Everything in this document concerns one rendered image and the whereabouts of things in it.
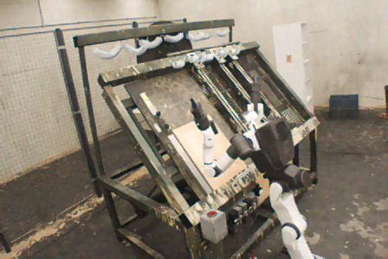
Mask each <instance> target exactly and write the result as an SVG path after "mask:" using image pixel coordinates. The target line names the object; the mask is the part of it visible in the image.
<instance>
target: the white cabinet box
mask: <svg viewBox="0 0 388 259"><path fill-rule="evenodd" d="M273 35H274V43H275V59H276V67H277V71H278V73H279V74H280V75H281V76H282V77H283V79H284V80H285V81H286V82H287V84H288V85H289V86H290V87H291V88H292V90H294V92H295V93H296V94H297V96H299V97H300V99H301V100H302V102H304V103H305V106H307V108H309V111H310V112H311V113H312V114H314V96H313V82H312V68H311V57H310V49H309V41H308V27H307V23H304V22H303V23H292V24H284V25H276V26H273Z"/></svg>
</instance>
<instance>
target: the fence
mask: <svg viewBox="0 0 388 259"><path fill-rule="evenodd" d="M142 94H145V93H142ZM142 94H139V99H140V101H142V104H143V105H144V106H145V109H146V110H147V112H149V114H150V116H152V119H153V120H154V122H155V123H157V124H158V126H159V128H160V130H161V131H162V132H161V133H162V134H163V135H164V137H165V138H166V141H168V143H169V144H172V145H173V147H174V148H175V149H176V150H177V151H176V154H177V155H178V158H179V159H180V160H181V162H182V163H183V165H184V167H185V168H186V169H187V171H188V173H190V175H191V176H192V178H193V179H194V180H195V183H197V185H198V187H199V189H201V191H202V193H203V194H204V196H205V197H207V196H208V194H211V193H212V190H211V188H210V187H209V186H208V185H207V183H205V180H204V179H203V177H202V176H201V174H199V172H198V170H197V168H195V166H194V165H193V164H192V162H191V160H190V159H189V158H188V155H186V153H185V152H184V149H183V148H182V147H181V145H180V144H179V143H178V142H177V140H176V138H174V136H173V134H171V135H170V136H167V135H166V133H165V131H164V130H163V127H162V126H161V125H160V124H159V123H158V121H157V120H156V119H155V116H154V115H155V114H156V112H157V111H156V109H155V107H154V106H153V105H151V106H149V105H147V103H146V101H149V98H148V97H147V96H145V97H146V98H147V99H144V98H143V97H142ZM149 102H150V101H149ZM150 103H151V102H150ZM151 104H152V103H151Z"/></svg>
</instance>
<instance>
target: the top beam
mask: <svg viewBox="0 0 388 259"><path fill-rule="evenodd" d="M239 46H240V51H239V54H237V55H245V54H247V53H250V52H254V50H255V49H259V48H260V46H259V44H258V43H257V42H256V41H253V42H244V43H240V44H239ZM194 53H195V55H199V54H200V55H199V57H198V58H199V60H201V59H202V56H201V54H202V52H201V51H199V52H194ZM185 57H188V55H187V54H185V55H176V56H173V57H169V58H165V59H162V60H155V61H151V62H145V63H141V64H135V65H132V66H128V67H124V68H119V69H112V70H108V71H106V72H102V73H100V74H99V77H98V79H97V82H98V83H99V84H100V86H101V88H102V89H105V88H104V86H107V85H111V86H112V87H115V86H118V85H124V84H127V83H129V82H132V81H139V80H143V79H145V78H148V77H152V76H156V75H160V74H164V73H170V72H173V71H176V70H178V69H176V68H174V67H173V66H172V63H171V62H178V61H179V60H182V61H184V66H183V67H181V68H189V67H191V66H192V65H193V64H194V63H191V62H189V59H187V58H185ZM184 58H185V59H184ZM188 58H189V57H188ZM169 61H171V62H169ZM181 68H179V69H181Z"/></svg>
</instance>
